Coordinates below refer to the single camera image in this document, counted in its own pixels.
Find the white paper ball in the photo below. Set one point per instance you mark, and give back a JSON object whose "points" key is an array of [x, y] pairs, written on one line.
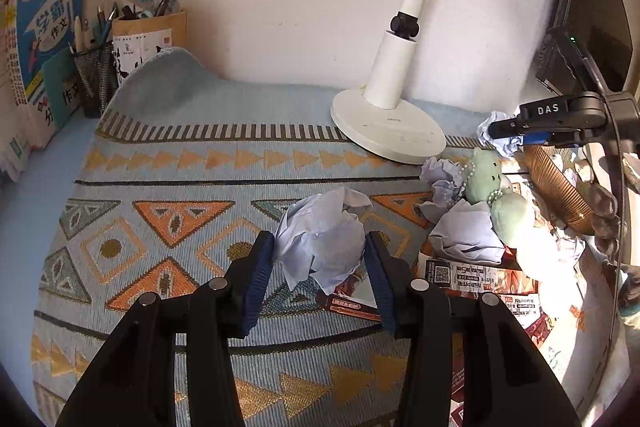
{"points": [[487, 138], [320, 242], [440, 179], [465, 234]]}

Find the white and red card packet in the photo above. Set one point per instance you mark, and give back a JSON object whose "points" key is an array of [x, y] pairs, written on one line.
{"points": [[470, 276]]}

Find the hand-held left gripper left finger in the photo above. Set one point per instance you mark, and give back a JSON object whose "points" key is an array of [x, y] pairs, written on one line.
{"points": [[257, 279]]}

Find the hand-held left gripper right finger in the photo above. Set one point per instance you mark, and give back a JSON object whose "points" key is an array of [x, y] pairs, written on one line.
{"points": [[380, 279]]}

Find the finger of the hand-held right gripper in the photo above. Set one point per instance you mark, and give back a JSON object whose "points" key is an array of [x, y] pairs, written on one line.
{"points": [[530, 114], [535, 140]]}

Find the red snack packet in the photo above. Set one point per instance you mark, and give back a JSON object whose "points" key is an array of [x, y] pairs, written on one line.
{"points": [[345, 299]]}

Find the brown paper envelope box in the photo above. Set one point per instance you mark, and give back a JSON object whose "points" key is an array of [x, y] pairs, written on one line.
{"points": [[150, 39]]}

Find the patterned woven mat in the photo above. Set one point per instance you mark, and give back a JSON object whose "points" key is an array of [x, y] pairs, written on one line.
{"points": [[175, 187]]}

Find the blue cover book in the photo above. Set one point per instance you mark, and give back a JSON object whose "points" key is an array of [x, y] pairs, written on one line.
{"points": [[45, 27]]}

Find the person's right hand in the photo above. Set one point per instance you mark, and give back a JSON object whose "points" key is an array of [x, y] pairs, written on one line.
{"points": [[606, 222]]}

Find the green plush toy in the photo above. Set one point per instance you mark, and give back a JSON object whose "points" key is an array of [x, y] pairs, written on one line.
{"points": [[510, 217], [482, 177]]}

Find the bunch of pens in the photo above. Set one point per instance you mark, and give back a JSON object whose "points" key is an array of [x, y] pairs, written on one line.
{"points": [[100, 27]]}

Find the black mesh pen holder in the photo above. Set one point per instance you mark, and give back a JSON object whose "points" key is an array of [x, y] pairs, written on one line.
{"points": [[95, 79]]}

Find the brown ribbed bowl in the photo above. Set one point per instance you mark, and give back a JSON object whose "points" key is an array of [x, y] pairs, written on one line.
{"points": [[555, 187]]}

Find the white desk lamp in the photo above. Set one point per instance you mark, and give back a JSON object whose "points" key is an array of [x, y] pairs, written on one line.
{"points": [[390, 72]]}

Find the black dock device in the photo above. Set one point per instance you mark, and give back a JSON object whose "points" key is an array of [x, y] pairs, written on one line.
{"points": [[560, 57]]}

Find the teal small book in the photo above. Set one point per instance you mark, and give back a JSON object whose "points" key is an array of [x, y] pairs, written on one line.
{"points": [[62, 92]]}

